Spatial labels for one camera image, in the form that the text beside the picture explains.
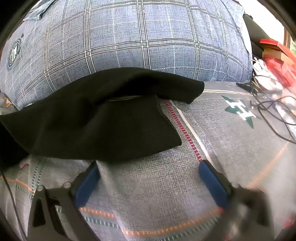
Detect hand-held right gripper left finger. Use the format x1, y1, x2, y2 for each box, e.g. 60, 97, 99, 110
27, 160, 102, 241

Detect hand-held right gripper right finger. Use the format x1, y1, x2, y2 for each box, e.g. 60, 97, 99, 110
198, 159, 275, 241

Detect black pants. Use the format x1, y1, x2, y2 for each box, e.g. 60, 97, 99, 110
0, 67, 205, 161

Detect grey printed bed sheet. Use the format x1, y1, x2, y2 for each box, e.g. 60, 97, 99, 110
0, 81, 296, 241

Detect white plastic bag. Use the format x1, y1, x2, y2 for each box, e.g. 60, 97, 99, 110
251, 58, 285, 93

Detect red plastic bag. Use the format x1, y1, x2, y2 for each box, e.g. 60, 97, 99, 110
265, 57, 296, 87

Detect brown box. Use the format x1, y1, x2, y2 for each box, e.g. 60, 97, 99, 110
262, 47, 289, 59

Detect red box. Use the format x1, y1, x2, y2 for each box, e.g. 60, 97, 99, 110
259, 38, 296, 58

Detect blue striped pillow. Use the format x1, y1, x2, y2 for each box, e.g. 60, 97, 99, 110
0, 0, 253, 110

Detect black cushion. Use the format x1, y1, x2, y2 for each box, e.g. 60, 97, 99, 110
243, 14, 274, 45

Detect black cable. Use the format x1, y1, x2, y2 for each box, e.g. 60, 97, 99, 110
0, 170, 25, 241
236, 74, 296, 143

